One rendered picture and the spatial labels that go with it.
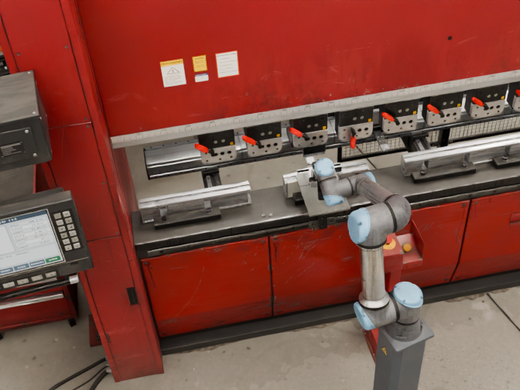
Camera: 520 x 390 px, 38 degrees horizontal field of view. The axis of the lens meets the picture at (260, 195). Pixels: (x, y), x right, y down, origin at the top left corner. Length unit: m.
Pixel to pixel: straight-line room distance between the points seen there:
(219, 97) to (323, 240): 0.93
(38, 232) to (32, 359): 1.64
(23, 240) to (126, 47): 0.79
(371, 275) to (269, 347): 1.33
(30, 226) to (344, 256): 1.65
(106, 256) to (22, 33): 1.10
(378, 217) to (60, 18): 1.25
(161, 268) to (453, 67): 1.56
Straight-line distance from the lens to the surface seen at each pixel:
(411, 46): 3.17
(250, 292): 3.78
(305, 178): 3.43
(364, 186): 3.03
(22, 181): 3.70
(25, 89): 2.53
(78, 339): 4.26
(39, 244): 2.75
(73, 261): 2.82
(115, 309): 3.57
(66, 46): 2.64
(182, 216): 3.45
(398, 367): 3.27
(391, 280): 3.66
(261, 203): 3.50
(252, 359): 4.02
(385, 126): 3.37
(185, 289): 3.68
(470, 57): 3.32
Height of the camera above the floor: 3.35
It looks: 44 degrees down
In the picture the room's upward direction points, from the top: 4 degrees counter-clockwise
